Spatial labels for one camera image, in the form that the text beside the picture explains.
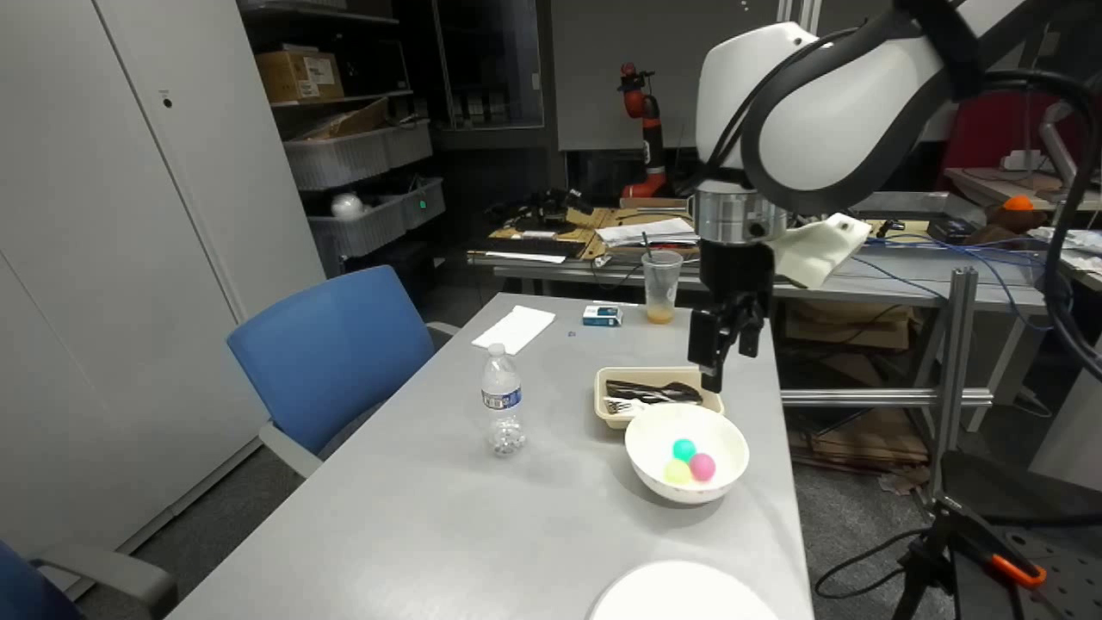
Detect black plastic forks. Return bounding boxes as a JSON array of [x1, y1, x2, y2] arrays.
[[602, 375, 705, 406]]

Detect cardboard boxes under table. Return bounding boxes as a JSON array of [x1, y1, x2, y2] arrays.
[[782, 300, 938, 473]]

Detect dark red panel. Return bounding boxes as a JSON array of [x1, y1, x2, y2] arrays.
[[941, 88, 1081, 174]]

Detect clear plastic cup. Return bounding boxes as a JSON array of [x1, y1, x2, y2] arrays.
[[639, 249, 685, 328]]

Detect red and black tool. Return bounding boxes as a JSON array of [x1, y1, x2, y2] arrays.
[[617, 63, 673, 200]]

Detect grey storage bin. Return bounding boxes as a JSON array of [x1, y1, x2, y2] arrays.
[[282, 118, 438, 194], [307, 173, 447, 265]]

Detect black tripod with orange clamp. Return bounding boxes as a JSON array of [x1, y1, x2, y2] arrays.
[[894, 491, 1051, 620]]

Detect grey metal cabinet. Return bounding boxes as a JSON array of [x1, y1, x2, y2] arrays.
[[0, 0, 332, 565]]

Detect blue office chair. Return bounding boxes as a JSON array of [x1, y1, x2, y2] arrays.
[[224, 262, 462, 483], [0, 537, 182, 620]]

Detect beige cutlery tray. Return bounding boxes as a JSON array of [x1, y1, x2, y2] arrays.
[[591, 363, 731, 433]]

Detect cluttered work table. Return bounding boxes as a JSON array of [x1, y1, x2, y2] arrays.
[[462, 186, 1102, 321]]

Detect clear water bottle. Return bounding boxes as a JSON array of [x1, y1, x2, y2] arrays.
[[477, 342, 530, 457]]

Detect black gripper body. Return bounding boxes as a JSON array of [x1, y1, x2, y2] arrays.
[[696, 239, 779, 339]]

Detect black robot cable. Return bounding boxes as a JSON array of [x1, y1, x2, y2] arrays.
[[974, 67, 1102, 382]]

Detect brown cardboard box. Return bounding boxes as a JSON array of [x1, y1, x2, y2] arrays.
[[255, 44, 348, 106]]

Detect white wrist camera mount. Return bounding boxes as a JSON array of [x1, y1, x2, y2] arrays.
[[770, 211, 875, 294]]

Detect white plate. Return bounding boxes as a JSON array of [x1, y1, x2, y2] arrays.
[[585, 559, 782, 620]]

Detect brown cardboard scraps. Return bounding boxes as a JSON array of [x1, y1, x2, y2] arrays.
[[485, 194, 704, 262]]

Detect white paper sheet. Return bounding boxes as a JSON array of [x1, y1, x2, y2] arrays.
[[469, 303, 558, 359]]

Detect orange handled tool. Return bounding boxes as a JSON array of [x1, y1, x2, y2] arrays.
[[995, 191, 1043, 220]]

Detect white bowl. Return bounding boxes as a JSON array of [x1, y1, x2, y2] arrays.
[[624, 398, 755, 507]]

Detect white round object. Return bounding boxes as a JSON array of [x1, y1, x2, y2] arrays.
[[328, 191, 374, 223]]

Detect aluminium frame post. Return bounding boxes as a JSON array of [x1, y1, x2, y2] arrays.
[[779, 265, 995, 497]]

